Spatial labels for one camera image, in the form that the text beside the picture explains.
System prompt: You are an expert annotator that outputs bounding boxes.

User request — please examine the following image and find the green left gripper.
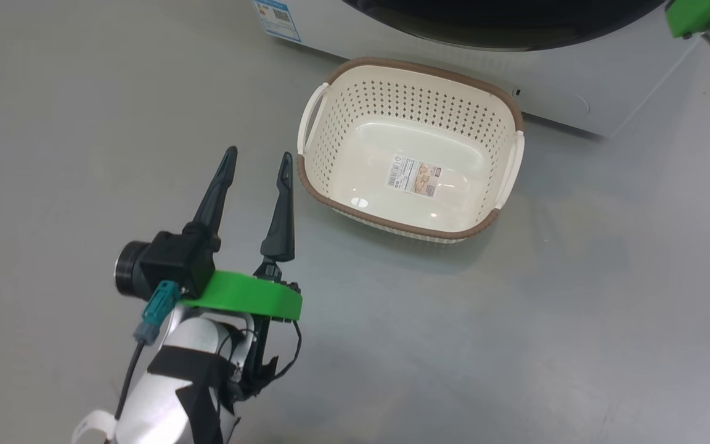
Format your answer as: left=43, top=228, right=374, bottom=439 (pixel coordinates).
left=179, top=146, right=303, bottom=323

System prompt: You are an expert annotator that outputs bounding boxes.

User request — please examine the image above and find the cream perforated laundry basket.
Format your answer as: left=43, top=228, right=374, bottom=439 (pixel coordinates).
left=296, top=57, right=525, bottom=245

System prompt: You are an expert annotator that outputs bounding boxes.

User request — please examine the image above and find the teal left camera connector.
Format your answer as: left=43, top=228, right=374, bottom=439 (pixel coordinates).
left=133, top=281, right=182, bottom=345

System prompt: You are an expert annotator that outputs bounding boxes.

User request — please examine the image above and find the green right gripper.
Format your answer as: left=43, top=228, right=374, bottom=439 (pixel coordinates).
left=665, top=0, right=710, bottom=39

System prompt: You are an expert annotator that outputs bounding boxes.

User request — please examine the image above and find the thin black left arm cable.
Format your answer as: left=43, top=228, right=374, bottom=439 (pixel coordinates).
left=112, top=321, right=304, bottom=426

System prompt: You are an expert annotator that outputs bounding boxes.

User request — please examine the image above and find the blue white energy label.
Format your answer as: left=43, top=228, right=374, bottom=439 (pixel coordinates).
left=251, top=0, right=302, bottom=43

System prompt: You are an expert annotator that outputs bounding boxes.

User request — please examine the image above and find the dark round washing machine door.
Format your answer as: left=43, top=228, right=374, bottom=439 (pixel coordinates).
left=343, top=0, right=667, bottom=52

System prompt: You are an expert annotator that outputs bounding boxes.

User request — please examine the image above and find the basket product label sticker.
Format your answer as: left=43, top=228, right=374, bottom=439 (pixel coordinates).
left=386, top=155, right=444, bottom=199

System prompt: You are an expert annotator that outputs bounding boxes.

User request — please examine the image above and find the white front-load washing machine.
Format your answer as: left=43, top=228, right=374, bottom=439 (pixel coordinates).
left=250, top=0, right=701, bottom=138

